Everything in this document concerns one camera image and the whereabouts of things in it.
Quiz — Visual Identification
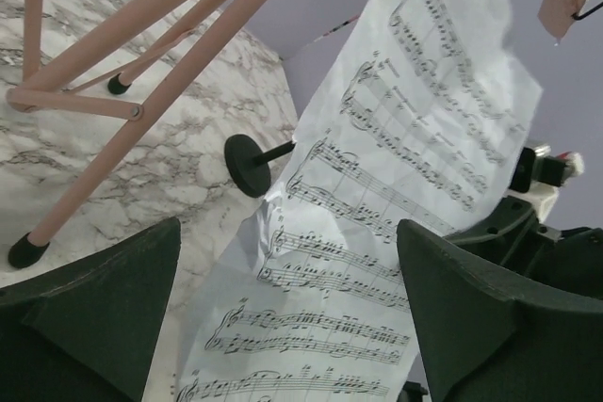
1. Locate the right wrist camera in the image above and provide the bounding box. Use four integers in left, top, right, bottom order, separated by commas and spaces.
508, 143, 585, 222

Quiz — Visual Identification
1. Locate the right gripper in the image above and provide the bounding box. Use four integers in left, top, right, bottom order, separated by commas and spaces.
448, 196, 602, 280

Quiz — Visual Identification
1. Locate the black microphone stand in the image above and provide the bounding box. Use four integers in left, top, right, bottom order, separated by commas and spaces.
224, 134, 295, 199

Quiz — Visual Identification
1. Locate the pink music stand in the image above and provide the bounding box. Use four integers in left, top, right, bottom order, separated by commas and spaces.
0, 0, 603, 270

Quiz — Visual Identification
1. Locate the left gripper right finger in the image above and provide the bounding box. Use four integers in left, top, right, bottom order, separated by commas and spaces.
397, 220, 602, 401

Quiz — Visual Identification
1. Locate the sheet music page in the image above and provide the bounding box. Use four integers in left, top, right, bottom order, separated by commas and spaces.
175, 0, 542, 401

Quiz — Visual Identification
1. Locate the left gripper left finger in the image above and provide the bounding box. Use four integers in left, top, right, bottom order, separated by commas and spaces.
1, 217, 181, 401

